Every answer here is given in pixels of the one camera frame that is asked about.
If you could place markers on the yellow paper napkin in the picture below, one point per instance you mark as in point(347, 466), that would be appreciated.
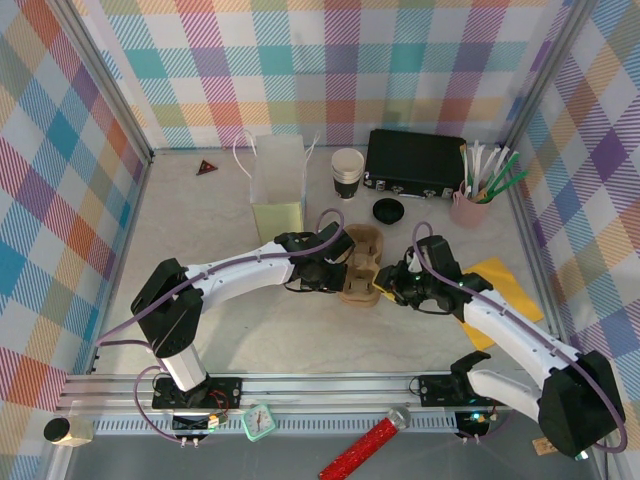
point(510, 290)

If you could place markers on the white paper bag yellow front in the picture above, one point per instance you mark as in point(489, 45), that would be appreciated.
point(275, 220)

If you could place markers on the black hard case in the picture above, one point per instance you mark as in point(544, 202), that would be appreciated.
point(415, 160)

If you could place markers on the red black triangle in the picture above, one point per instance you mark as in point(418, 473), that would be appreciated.
point(205, 168)

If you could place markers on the pink holder cup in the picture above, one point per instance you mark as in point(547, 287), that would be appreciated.
point(470, 212)

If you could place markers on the red glitter microphone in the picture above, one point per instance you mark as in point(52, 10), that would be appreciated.
point(365, 445)

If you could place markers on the teal alarm clock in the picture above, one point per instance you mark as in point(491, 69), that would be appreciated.
point(259, 422)

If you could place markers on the aluminium cross rail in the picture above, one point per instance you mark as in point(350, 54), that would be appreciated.
point(325, 387)

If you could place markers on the left electronics module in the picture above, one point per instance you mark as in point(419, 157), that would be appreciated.
point(190, 422)

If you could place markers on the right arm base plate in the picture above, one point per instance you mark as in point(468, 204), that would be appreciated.
point(431, 387)

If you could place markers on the right electronics module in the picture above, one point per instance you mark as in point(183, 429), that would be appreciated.
point(472, 420)

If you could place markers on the black plastic cup lid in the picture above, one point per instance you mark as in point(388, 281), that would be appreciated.
point(388, 212)

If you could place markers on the white wrapped straw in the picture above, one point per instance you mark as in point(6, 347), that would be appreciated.
point(475, 160)
point(481, 160)
point(492, 165)

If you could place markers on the electronics module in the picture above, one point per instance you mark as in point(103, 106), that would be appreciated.
point(190, 422)
point(472, 420)

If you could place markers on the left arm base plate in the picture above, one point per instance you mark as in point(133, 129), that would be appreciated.
point(232, 385)

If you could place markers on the black paper cup white lettering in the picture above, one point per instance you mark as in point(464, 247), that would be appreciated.
point(347, 190)

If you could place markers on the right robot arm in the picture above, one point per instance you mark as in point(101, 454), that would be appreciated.
point(510, 335)

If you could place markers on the aluminium frame post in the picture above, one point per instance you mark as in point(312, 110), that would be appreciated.
point(100, 75)
point(547, 70)

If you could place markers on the gold block black disc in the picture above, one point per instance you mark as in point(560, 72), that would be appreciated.
point(75, 431)

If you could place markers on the nested paper cup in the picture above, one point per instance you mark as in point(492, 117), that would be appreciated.
point(347, 160)

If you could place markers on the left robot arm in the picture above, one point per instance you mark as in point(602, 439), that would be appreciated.
point(240, 275)

